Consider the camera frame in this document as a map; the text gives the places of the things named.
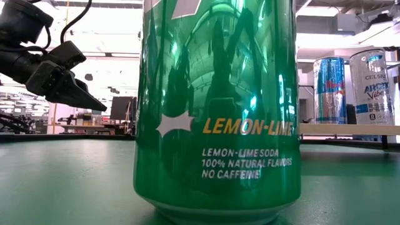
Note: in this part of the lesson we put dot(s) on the wooden workbench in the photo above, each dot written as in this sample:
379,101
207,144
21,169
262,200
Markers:
78,128

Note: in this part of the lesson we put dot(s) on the black monitor screen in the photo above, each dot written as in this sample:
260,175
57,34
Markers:
122,107

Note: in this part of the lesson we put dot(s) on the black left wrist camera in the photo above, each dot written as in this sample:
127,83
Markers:
67,54

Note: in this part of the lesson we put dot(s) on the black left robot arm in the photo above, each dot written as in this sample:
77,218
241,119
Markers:
18,22

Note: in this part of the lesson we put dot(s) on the white Celsius can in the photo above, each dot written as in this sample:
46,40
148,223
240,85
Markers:
372,90

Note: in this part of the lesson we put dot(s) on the dark stacked panels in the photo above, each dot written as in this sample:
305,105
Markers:
351,114

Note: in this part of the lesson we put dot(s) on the green Sprite can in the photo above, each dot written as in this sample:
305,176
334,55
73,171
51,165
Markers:
218,93

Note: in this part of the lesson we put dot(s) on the blue silver Red Bull can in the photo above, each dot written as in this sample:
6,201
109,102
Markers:
329,93

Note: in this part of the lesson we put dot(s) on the green table mat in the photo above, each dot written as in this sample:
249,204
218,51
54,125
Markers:
78,187

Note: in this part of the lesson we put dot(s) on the wooden shelf with black frame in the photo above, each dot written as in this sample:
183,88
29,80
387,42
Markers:
343,129

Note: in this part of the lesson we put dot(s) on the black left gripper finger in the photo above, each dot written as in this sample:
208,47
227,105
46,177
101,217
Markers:
82,87
75,97

